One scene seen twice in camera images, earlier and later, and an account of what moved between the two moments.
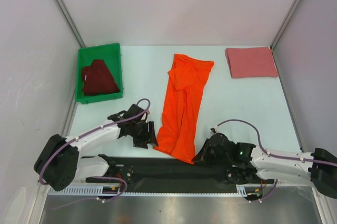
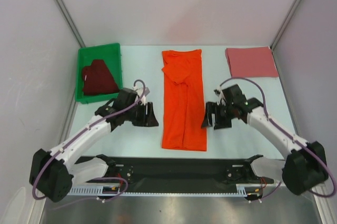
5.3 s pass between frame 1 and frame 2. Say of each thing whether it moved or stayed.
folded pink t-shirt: stayed
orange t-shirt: moved
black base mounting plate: stayed
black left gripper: moved
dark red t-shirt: stayed
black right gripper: moved
